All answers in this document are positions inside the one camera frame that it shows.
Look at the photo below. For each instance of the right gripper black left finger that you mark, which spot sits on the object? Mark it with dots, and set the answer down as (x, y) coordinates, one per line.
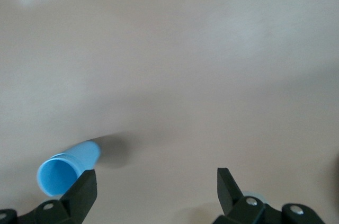
(76, 202)

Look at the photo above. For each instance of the brown table cover mat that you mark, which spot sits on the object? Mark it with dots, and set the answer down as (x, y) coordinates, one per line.
(169, 49)

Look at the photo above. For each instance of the blue plastic cup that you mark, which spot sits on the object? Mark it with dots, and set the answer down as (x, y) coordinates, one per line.
(84, 155)
(55, 179)

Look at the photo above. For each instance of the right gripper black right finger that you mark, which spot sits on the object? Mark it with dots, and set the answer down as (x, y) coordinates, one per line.
(233, 205)

